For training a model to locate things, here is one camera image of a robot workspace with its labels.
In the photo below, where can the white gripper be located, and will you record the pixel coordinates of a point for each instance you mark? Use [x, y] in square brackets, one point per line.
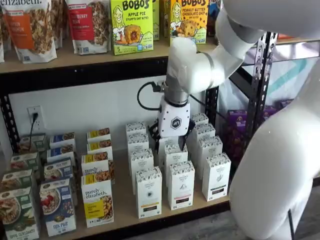
[173, 120]

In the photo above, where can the white box yellow strip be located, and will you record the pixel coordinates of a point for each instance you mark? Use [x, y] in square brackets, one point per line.
[148, 192]

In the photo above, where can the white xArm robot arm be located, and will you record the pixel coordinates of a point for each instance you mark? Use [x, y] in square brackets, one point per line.
[190, 62]

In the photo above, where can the white box patterned top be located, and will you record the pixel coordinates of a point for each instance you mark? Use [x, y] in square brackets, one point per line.
[170, 140]
[141, 160]
[137, 142]
[175, 157]
[201, 118]
[205, 130]
[135, 128]
[210, 147]

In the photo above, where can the white box pink strip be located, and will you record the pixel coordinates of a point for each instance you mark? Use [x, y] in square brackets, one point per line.
[181, 185]

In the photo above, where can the purple snack box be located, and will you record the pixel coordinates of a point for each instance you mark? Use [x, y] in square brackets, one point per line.
[285, 103]
[233, 148]
[269, 112]
[236, 117]
[235, 131]

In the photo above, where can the white box black strip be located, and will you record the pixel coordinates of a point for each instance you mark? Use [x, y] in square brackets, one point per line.
[216, 177]

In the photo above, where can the yellow purely elizabeth granola box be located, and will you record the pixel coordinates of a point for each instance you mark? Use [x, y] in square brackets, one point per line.
[97, 202]
[95, 167]
[100, 147]
[98, 133]

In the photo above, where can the black metal shelf rack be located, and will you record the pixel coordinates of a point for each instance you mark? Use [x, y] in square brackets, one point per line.
[100, 75]

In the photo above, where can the blue flax plus cereal box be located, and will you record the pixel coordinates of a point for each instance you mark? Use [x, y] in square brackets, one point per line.
[61, 151]
[62, 138]
[57, 207]
[58, 168]

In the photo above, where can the green Bobo's apple pie box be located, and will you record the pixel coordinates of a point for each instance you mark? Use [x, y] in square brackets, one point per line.
[132, 27]

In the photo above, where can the yellow Bobo's peanut butter box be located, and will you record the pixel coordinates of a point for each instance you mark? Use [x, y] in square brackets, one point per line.
[187, 15]

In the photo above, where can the green apple cinnamon cereal box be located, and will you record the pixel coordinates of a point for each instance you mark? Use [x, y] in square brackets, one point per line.
[25, 161]
[16, 178]
[17, 215]
[32, 142]

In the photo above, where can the orange brown snack box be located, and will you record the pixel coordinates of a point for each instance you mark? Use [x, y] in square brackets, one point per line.
[282, 37]

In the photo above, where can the translucent plastic sheet teal print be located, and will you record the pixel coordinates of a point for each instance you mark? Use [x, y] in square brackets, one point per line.
[287, 70]

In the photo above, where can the red label granola bag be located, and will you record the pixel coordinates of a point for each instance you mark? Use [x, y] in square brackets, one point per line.
[87, 27]

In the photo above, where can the white granola bag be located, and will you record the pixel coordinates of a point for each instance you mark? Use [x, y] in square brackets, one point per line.
[59, 22]
[2, 42]

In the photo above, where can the orange label granola bag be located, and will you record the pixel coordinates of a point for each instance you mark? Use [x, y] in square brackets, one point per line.
[30, 30]

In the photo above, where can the white wall outlet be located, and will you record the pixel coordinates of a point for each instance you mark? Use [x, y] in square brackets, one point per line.
[37, 109]

